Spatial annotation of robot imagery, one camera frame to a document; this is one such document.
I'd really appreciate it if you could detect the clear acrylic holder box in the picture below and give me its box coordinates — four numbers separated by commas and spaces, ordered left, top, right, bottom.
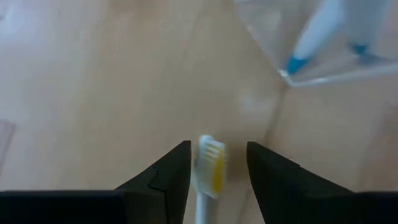
234, 0, 398, 88

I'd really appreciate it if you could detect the blue white toothbrush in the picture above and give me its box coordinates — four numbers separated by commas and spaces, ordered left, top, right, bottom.
285, 0, 346, 76
191, 134, 227, 224

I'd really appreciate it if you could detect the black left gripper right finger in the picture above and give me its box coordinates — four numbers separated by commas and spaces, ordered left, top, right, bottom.
246, 141, 398, 224

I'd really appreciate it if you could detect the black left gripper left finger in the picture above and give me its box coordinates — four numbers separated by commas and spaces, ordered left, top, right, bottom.
0, 139, 192, 224

